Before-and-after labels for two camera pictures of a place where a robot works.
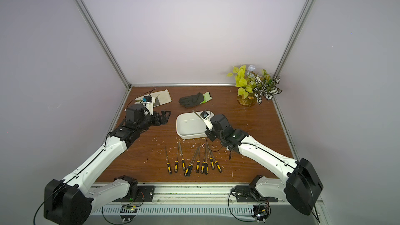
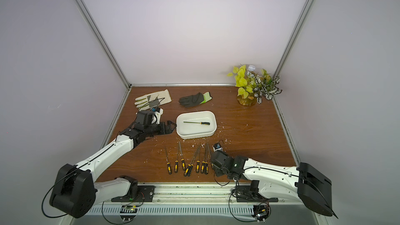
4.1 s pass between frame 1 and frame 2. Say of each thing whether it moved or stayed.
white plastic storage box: stayed
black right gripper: moved
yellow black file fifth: stayed
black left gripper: moved
